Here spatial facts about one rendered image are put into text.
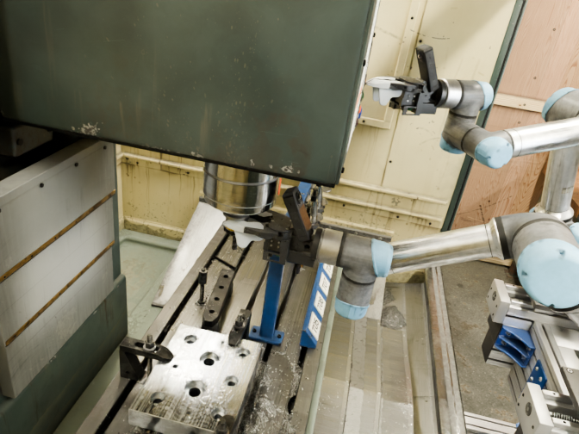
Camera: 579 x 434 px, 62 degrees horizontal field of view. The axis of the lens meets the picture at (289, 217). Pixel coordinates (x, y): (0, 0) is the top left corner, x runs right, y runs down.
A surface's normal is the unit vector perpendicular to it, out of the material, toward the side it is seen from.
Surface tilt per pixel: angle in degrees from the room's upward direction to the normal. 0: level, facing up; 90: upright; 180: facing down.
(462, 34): 90
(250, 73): 90
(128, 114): 90
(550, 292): 85
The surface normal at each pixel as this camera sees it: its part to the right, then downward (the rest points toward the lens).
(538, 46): -0.20, 0.44
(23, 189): 0.97, 0.22
